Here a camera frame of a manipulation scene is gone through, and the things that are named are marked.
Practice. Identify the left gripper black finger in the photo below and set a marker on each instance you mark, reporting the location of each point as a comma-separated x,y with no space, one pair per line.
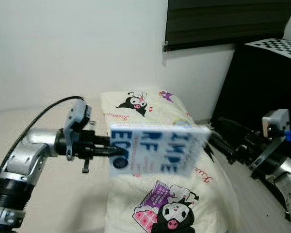
117,151

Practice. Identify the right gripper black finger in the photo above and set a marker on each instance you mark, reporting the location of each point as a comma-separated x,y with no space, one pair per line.
225,145
230,126

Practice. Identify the white book with blue letters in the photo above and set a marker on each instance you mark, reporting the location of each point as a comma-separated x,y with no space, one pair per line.
160,150

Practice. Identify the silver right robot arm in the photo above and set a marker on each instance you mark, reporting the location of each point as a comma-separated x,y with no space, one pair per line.
286,179

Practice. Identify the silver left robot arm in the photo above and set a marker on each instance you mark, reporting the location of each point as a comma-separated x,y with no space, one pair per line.
24,155

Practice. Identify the cream cartoon print blanket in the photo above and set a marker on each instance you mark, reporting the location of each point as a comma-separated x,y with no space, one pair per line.
121,194

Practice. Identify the black cabinet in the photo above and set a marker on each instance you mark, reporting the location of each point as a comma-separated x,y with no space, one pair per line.
252,82

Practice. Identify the black white checkerboard sheet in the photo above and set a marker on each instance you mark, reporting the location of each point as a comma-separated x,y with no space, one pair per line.
281,47

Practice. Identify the dark window blind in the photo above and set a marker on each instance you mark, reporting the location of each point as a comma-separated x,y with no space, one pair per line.
223,22

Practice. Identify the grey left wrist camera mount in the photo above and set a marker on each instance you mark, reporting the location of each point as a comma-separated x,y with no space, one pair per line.
77,116

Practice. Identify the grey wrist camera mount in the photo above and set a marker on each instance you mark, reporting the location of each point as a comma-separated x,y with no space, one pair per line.
276,119
77,116

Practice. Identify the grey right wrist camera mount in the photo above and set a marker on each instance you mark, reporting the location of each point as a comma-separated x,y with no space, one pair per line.
276,119

